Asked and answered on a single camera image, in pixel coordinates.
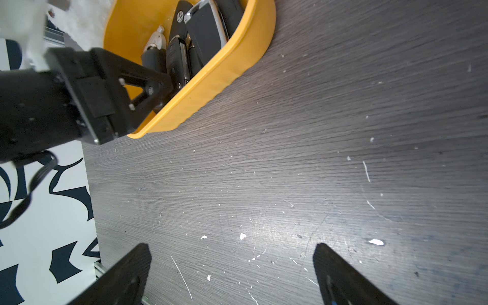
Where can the yellow plastic storage box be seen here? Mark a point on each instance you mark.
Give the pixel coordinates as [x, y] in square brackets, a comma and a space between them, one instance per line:
[130, 25]

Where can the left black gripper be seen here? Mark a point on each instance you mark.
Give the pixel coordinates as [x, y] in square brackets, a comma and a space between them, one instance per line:
[113, 96]

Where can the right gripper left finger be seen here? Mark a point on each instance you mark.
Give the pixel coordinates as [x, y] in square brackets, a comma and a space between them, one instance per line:
[124, 283]

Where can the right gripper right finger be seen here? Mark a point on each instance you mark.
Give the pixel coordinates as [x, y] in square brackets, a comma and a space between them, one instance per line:
[341, 283]

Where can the white key fob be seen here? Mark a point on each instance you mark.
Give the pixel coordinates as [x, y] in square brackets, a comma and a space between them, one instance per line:
[157, 40]

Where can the white plush bunny pink shirt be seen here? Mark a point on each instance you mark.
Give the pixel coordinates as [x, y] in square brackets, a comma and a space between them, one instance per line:
[24, 21]

